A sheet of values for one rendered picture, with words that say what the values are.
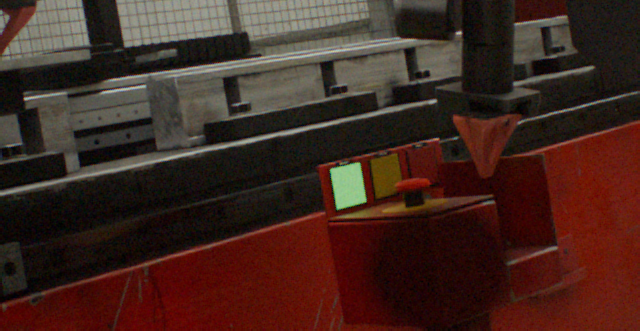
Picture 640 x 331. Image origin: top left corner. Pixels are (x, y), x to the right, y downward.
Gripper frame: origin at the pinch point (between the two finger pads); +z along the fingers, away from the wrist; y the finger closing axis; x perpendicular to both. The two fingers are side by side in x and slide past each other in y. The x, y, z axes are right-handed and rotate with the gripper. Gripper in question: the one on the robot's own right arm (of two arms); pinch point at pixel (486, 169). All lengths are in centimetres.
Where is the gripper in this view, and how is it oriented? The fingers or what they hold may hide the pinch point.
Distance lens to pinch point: 151.2
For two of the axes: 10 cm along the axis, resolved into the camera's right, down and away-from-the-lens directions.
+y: -7.0, -1.6, 7.0
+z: 0.2, 9.7, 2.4
